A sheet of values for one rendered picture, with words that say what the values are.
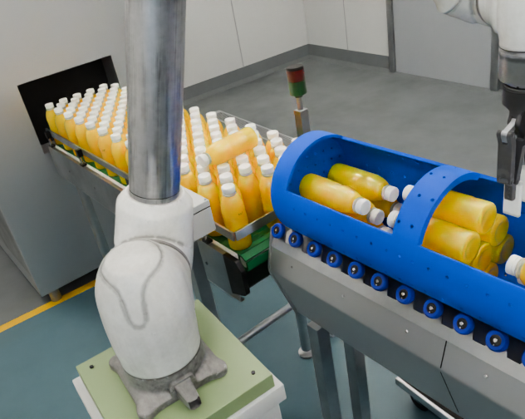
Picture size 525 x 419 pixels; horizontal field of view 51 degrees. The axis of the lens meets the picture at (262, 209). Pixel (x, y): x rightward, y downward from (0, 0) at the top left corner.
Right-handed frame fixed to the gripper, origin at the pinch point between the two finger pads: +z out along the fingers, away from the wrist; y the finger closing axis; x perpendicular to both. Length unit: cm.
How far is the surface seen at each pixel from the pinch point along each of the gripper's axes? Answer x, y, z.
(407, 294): 21.2, -6.2, 30.1
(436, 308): 13.6, -6.0, 30.0
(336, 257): 44, -6, 30
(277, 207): 60, -10, 18
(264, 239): 75, -6, 37
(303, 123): 103, 39, 22
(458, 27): 244, 344, 76
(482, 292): 0.9, -9.7, 16.7
